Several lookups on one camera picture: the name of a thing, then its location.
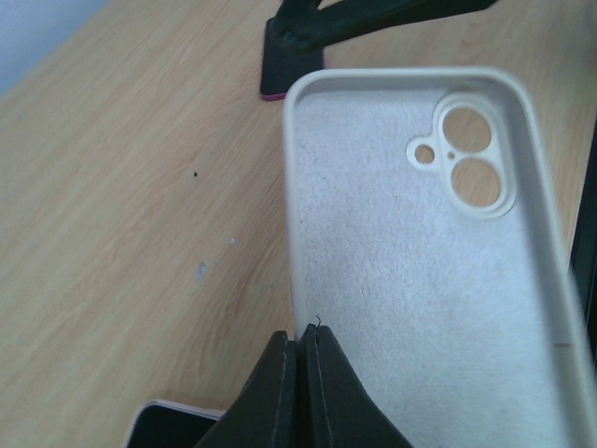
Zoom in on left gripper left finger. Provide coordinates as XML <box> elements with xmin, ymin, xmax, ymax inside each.
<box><xmin>197</xmin><ymin>330</ymin><xmax>298</xmax><ymax>447</ymax></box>

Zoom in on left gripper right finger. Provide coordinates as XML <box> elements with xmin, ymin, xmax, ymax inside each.
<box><xmin>298</xmin><ymin>324</ymin><xmax>411</xmax><ymax>447</ymax></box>

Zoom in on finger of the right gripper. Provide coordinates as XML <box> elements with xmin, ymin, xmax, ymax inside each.
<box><xmin>266</xmin><ymin>0</ymin><xmax>494</xmax><ymax>53</ymax></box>

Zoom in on dark red smartphone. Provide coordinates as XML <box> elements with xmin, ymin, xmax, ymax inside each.
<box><xmin>259</xmin><ymin>30</ymin><xmax>325</xmax><ymax>102</ymax></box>

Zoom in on pink phone case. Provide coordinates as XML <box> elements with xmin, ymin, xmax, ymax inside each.
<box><xmin>121</xmin><ymin>399</ymin><xmax>225</xmax><ymax>448</ymax></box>

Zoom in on beige phone case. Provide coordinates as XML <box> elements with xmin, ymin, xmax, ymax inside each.
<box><xmin>284</xmin><ymin>67</ymin><xmax>596</xmax><ymax>447</ymax></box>

